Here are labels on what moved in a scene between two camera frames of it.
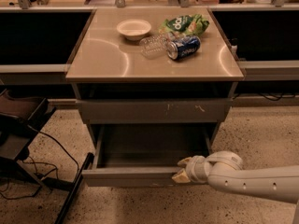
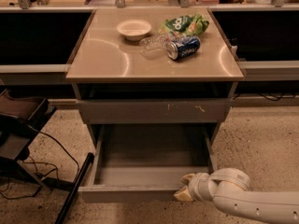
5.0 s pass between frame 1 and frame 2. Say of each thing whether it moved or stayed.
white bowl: stayed
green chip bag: stayed
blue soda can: stayed
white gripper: moved
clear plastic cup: stayed
